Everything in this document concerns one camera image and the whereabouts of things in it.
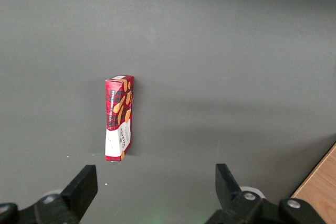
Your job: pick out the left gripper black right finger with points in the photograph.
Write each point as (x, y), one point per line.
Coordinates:
(231, 203)

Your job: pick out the red tartan shortbread box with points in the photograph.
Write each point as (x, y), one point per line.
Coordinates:
(118, 108)

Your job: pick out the oak wooden drawer cabinet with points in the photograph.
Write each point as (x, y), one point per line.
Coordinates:
(323, 187)

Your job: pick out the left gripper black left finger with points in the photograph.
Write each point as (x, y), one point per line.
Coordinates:
(76, 195)

